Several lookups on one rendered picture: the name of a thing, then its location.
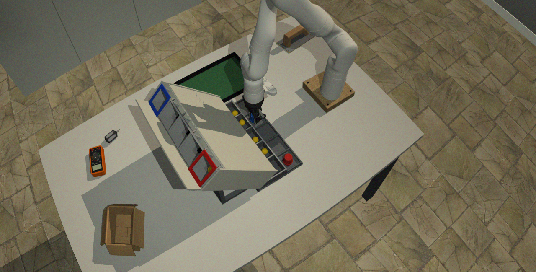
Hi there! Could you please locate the orange digital multimeter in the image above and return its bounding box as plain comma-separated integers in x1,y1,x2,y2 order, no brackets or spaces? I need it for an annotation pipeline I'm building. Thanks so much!
89,145,106,177

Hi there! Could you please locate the blue square band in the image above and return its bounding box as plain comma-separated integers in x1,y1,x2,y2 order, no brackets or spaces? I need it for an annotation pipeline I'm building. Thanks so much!
149,84,171,117

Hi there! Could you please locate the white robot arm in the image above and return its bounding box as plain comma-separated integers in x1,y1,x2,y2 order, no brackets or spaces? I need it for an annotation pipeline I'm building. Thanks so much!
240,0,358,104

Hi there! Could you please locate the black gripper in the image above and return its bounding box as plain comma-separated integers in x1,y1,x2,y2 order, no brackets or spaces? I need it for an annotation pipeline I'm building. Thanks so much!
242,95,266,124

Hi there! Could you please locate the red plug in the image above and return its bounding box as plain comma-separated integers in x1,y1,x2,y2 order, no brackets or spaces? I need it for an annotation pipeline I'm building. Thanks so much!
283,153,293,166

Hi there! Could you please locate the red rectangular frame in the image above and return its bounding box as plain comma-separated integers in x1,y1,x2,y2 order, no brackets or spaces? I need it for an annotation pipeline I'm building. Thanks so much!
188,149,217,187

